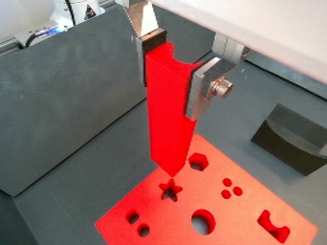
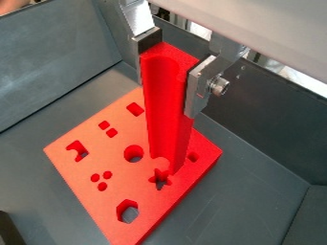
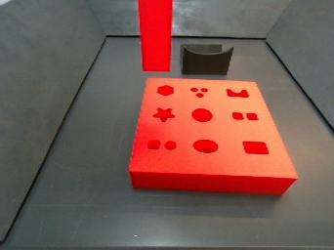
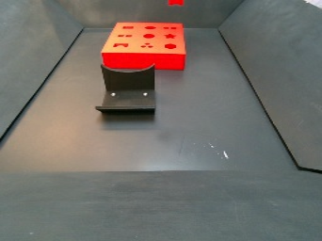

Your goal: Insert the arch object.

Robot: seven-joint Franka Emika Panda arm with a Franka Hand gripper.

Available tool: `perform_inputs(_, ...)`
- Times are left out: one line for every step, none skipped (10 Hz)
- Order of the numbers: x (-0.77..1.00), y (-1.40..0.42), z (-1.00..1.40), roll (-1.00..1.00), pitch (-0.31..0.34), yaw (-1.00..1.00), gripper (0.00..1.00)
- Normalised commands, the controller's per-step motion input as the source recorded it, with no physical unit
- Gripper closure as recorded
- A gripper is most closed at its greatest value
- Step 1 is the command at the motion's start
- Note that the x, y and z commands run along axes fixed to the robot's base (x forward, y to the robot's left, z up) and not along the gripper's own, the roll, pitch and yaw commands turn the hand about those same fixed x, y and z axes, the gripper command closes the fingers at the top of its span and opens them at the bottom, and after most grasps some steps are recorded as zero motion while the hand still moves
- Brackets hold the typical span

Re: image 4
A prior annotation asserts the red arch peg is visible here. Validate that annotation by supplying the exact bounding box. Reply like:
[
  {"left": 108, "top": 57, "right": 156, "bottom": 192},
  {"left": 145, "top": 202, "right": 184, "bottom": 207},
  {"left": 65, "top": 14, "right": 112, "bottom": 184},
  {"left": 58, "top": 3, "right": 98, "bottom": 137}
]
[{"left": 169, "top": 0, "right": 184, "bottom": 6}]

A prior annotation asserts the red shape sorter block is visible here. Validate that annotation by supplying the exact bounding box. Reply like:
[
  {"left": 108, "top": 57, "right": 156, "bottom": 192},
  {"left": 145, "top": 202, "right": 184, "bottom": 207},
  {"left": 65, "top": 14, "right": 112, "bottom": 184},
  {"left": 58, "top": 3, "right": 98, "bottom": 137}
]
[{"left": 101, "top": 23, "right": 186, "bottom": 71}]

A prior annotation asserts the black curved holder stand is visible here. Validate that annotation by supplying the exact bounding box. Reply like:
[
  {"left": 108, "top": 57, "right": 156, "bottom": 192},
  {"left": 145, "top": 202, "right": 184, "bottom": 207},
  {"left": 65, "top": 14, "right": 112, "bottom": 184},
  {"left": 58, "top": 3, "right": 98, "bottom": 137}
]
[{"left": 97, "top": 65, "right": 157, "bottom": 113}]

